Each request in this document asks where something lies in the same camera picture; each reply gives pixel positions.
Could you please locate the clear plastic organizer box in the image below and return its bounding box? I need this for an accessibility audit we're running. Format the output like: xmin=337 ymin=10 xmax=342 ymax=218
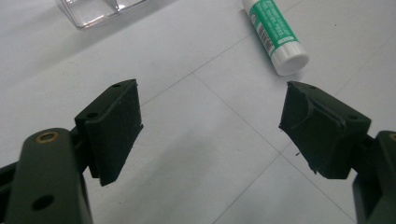
xmin=55 ymin=0 xmax=150 ymax=30

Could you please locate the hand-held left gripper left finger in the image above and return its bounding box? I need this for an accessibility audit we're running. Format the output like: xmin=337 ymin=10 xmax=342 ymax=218
xmin=74 ymin=78 xmax=145 ymax=188

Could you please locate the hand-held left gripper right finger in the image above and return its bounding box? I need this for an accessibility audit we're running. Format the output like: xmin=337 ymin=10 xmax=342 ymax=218
xmin=278 ymin=80 xmax=373 ymax=181

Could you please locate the green and white glue stick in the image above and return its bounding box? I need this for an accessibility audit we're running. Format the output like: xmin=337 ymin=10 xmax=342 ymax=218
xmin=241 ymin=0 xmax=310 ymax=77

